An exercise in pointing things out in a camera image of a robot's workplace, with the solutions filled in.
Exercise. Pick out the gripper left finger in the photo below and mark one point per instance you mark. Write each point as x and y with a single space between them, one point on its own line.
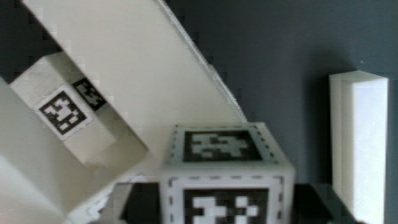
110 216

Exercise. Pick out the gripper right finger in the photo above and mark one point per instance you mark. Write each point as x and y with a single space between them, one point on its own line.
327 210

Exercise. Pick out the white tagged cube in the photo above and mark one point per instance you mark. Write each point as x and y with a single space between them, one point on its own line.
225 177

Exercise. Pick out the white chair back frame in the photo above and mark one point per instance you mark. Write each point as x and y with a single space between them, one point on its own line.
131 51

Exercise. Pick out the white chair leg with tag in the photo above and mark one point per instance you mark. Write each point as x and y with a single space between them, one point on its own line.
64 100

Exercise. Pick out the white U-shaped barrier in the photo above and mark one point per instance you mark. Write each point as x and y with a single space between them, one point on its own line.
359 94

